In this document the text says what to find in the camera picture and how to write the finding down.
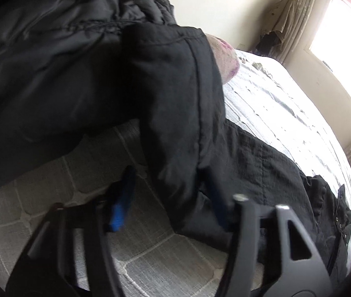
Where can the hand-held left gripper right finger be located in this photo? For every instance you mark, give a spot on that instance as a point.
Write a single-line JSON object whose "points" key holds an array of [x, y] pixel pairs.
{"points": [[218, 204]]}

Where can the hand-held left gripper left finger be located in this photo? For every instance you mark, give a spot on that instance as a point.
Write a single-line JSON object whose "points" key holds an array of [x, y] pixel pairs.
{"points": [[120, 205]]}

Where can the black padded coat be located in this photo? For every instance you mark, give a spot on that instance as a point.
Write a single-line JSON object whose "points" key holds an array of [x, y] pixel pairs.
{"points": [[169, 105]]}

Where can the white quilted bedspread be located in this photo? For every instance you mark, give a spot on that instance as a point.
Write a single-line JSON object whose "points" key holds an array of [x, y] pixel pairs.
{"points": [[271, 105]]}

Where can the pink white pillow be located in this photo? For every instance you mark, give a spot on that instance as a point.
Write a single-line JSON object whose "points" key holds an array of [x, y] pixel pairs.
{"points": [[226, 58]]}

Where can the dark hanging garment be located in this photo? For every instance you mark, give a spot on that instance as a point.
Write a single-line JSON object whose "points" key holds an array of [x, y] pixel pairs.
{"points": [[268, 43]]}

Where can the beige hanging garment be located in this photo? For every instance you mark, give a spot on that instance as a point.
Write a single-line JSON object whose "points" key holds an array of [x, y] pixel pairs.
{"points": [[282, 14]]}

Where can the bright window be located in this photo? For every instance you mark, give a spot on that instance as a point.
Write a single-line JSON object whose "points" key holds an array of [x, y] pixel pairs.
{"points": [[345, 46]]}

